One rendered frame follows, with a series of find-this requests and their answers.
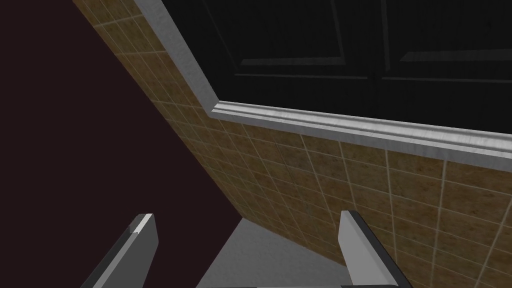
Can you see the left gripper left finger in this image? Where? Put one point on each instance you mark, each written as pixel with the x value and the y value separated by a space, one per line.
pixel 132 256

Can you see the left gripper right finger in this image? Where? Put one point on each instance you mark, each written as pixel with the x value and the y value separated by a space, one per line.
pixel 362 252

